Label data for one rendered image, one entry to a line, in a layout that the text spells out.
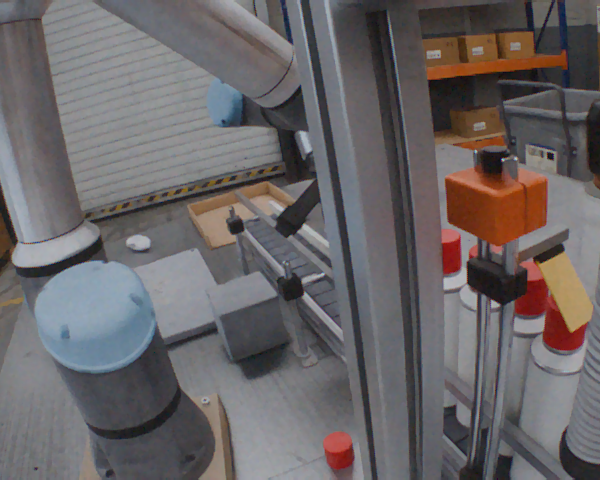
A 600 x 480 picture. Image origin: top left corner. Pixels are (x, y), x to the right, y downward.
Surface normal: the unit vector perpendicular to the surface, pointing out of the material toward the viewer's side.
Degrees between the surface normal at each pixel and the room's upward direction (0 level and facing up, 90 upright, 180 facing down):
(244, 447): 0
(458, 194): 90
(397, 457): 90
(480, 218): 90
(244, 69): 125
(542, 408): 90
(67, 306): 10
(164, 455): 75
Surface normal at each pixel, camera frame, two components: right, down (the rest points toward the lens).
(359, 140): 0.37, 0.31
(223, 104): -0.77, 0.21
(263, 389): -0.17, -0.90
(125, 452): 0.04, 0.12
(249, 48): 0.55, 0.44
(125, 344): 0.73, 0.16
